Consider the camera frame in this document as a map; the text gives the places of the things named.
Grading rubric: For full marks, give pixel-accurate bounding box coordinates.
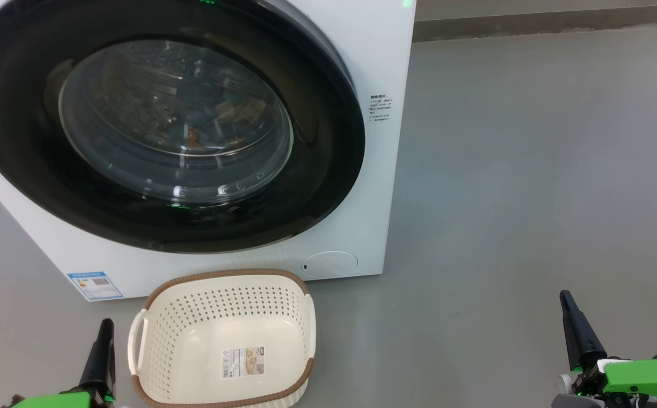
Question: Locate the black round glass washer door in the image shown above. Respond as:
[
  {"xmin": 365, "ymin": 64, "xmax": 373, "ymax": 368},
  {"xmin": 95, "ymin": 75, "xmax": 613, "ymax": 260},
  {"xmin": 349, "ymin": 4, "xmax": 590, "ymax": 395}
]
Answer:
[{"xmin": 0, "ymin": 0, "xmax": 367, "ymax": 255}]

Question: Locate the white front-load washing machine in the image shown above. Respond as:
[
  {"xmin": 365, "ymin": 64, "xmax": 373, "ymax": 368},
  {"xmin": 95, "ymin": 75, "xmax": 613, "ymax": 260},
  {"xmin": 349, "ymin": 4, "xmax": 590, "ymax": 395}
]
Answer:
[{"xmin": 0, "ymin": 0, "xmax": 418, "ymax": 303}]

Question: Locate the basket product label sticker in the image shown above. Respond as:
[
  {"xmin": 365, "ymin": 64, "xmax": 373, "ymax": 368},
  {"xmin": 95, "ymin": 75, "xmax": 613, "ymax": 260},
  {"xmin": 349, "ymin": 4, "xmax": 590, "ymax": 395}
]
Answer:
[{"xmin": 220, "ymin": 346, "xmax": 266, "ymax": 380}]

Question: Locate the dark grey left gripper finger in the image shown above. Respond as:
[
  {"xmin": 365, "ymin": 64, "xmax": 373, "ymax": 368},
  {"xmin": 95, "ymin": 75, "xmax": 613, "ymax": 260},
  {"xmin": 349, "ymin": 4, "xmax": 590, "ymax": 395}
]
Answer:
[{"xmin": 78, "ymin": 318, "xmax": 117, "ymax": 398}]

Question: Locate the blue energy label sticker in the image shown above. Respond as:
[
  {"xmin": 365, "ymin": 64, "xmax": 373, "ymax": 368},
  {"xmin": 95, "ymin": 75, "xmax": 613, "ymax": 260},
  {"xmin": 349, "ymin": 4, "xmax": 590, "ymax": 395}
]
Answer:
[{"xmin": 67, "ymin": 270, "xmax": 124, "ymax": 302}]

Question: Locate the round white filter cover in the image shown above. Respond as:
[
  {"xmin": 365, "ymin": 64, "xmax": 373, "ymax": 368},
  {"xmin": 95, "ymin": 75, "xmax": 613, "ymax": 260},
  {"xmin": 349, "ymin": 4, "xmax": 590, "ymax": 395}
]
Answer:
[{"xmin": 301, "ymin": 250, "xmax": 359, "ymax": 280}]

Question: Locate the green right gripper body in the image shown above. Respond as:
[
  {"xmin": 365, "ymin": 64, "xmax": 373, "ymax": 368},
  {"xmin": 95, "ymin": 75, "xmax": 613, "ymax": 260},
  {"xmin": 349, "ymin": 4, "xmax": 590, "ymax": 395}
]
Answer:
[{"xmin": 552, "ymin": 351, "xmax": 657, "ymax": 408}]

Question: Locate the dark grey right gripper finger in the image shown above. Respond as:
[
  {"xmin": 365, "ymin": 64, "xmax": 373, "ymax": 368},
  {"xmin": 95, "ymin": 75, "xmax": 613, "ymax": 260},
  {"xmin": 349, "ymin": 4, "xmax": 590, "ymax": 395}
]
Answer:
[{"xmin": 558, "ymin": 290, "xmax": 608, "ymax": 372}]

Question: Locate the cream perforated basket brown rim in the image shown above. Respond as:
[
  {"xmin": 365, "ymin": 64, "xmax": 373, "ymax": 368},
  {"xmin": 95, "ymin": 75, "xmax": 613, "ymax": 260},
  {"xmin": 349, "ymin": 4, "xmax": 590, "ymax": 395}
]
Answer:
[{"xmin": 127, "ymin": 268, "xmax": 317, "ymax": 408}]

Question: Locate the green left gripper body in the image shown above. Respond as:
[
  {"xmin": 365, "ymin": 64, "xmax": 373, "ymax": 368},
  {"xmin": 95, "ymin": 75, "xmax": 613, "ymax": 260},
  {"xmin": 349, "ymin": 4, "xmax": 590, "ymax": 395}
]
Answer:
[{"xmin": 0, "ymin": 388, "xmax": 117, "ymax": 408}]

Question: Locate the blue bear print garment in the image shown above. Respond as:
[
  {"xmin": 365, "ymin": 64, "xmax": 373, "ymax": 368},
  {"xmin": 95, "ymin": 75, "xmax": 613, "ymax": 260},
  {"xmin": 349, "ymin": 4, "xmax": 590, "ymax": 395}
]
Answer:
[
  {"xmin": 212, "ymin": 97, "xmax": 268, "ymax": 128},
  {"xmin": 183, "ymin": 126, "xmax": 244, "ymax": 151}
]

